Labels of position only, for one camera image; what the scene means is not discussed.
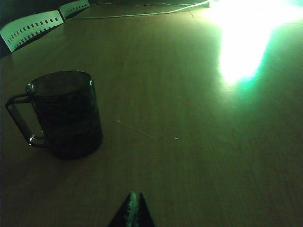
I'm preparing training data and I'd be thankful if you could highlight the thin white cable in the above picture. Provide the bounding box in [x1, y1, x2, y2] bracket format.
[78, 0, 211, 19]

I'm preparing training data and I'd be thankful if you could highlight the clear glass mug with handle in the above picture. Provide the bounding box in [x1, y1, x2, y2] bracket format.
[5, 70, 104, 160]

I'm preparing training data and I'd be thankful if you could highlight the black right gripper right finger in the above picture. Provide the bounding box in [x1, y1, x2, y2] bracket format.
[134, 192, 156, 227]

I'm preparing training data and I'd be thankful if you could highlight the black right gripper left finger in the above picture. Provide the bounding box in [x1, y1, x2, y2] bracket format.
[107, 192, 135, 227]

